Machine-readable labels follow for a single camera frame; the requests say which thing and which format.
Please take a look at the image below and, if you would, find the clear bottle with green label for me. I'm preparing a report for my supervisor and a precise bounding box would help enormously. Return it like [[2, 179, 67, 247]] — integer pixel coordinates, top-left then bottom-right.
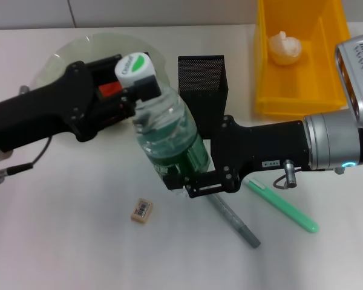
[[114, 51, 212, 197]]

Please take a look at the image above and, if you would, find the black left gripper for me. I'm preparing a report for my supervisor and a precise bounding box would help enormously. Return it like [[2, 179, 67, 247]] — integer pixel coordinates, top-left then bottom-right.
[[0, 54, 123, 153]]

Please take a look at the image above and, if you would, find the black mesh pen holder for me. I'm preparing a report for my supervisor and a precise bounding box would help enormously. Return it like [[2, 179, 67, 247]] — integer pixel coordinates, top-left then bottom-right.
[[177, 54, 229, 140]]

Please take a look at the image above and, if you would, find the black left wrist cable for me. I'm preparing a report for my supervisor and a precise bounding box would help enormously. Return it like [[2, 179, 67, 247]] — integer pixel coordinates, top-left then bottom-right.
[[0, 135, 52, 185]]

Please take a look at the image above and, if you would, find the grey marker pen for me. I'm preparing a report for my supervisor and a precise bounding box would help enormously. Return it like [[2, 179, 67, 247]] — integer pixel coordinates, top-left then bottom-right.
[[207, 193, 261, 249]]

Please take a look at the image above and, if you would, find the grey right wrist cable plug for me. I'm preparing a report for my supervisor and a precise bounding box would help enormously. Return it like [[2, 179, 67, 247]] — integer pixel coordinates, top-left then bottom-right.
[[273, 159, 300, 191]]

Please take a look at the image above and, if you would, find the mint green pen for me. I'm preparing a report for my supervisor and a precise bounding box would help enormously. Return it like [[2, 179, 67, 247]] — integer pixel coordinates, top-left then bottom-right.
[[243, 176, 319, 234]]

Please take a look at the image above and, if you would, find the wavy green glass fruit plate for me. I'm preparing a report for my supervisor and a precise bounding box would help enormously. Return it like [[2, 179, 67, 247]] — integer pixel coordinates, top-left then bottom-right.
[[28, 32, 169, 134]]

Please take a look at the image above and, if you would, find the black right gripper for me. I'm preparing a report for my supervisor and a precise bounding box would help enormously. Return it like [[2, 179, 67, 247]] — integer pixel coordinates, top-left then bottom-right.
[[163, 114, 312, 199]]

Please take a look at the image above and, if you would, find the beige eraser with barcode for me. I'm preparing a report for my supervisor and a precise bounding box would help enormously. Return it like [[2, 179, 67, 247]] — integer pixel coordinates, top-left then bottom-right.
[[129, 198, 154, 224]]

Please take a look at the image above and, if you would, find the yellow plastic bin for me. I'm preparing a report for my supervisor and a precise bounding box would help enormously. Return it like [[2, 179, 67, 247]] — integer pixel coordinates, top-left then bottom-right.
[[253, 0, 352, 118]]

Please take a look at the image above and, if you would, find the white paper ball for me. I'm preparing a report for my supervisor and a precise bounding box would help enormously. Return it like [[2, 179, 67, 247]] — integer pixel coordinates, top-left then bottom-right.
[[268, 30, 303, 66]]

